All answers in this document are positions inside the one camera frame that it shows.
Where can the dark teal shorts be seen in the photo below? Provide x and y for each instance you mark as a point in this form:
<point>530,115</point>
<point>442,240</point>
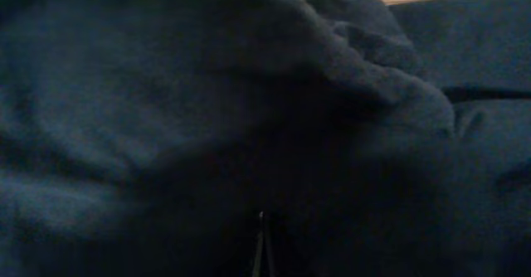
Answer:
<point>144,137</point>

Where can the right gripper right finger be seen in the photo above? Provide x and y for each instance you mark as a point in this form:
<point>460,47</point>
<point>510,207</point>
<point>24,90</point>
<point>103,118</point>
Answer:
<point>269,250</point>

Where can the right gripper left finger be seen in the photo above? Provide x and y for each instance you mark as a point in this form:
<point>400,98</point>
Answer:
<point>256,268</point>

